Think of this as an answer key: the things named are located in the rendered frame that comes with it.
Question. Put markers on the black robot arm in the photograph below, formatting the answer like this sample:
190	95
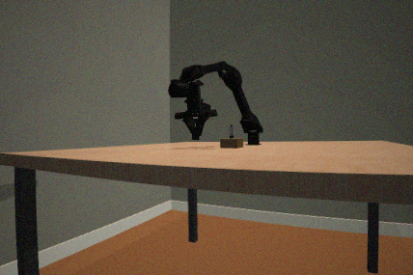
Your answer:
233	80

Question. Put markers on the brown square block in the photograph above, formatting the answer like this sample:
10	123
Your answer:
231	143

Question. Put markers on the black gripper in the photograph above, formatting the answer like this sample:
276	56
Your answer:
194	105

